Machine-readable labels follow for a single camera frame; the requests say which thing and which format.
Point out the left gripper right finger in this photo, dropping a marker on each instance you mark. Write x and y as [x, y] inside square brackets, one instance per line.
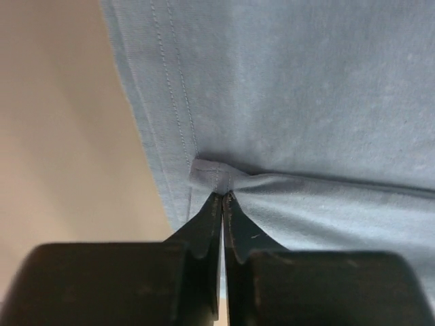
[268, 284]

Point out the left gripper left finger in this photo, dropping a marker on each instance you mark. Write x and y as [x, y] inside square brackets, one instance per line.
[173, 282]

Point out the grey-blue t shirt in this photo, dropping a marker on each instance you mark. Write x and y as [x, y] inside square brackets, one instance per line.
[318, 115]

